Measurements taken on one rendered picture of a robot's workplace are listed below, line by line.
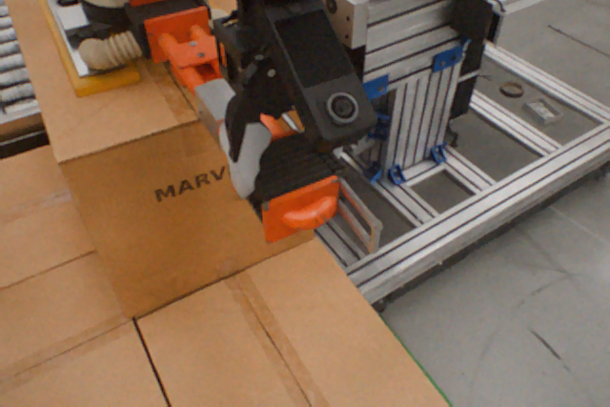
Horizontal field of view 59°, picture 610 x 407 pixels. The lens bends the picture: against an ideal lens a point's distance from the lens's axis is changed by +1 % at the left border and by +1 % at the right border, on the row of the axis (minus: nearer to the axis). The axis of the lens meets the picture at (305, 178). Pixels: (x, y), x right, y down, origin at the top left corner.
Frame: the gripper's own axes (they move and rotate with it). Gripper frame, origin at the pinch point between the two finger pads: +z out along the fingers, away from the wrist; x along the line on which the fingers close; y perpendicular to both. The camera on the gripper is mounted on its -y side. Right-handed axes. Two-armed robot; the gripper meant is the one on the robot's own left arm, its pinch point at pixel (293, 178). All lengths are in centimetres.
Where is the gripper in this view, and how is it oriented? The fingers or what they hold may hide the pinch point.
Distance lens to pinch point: 50.2
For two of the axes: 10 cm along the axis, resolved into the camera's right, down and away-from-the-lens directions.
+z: 0.0, 7.2, 7.0
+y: -4.7, -6.1, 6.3
